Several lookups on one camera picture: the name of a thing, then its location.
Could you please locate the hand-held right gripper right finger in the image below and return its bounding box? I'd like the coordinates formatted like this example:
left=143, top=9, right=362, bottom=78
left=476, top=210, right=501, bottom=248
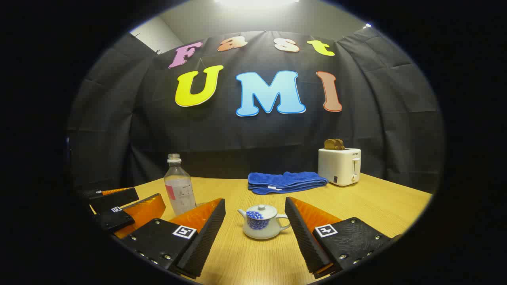
left=284, top=197, right=402, bottom=279

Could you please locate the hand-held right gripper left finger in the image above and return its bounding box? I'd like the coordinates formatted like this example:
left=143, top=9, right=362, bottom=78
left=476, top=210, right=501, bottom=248
left=119, top=198, right=226, bottom=279

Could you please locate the white blue-patterned teacup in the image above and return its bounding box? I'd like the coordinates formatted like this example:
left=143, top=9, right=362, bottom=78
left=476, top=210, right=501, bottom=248
left=238, top=210, right=292, bottom=240

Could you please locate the clear plastic water bottle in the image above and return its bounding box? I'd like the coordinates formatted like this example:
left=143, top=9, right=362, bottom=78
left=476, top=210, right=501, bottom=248
left=164, top=154, right=197, bottom=216

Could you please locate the folded blue towel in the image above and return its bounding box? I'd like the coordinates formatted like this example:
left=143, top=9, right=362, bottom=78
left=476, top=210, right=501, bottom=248
left=248, top=171, right=328, bottom=195

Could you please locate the white toaster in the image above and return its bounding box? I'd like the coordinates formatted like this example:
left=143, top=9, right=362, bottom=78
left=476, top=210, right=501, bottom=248
left=318, top=148, right=362, bottom=186

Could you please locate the ceiling light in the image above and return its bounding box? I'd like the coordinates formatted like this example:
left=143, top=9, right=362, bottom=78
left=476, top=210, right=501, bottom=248
left=216, top=0, right=299, bottom=8

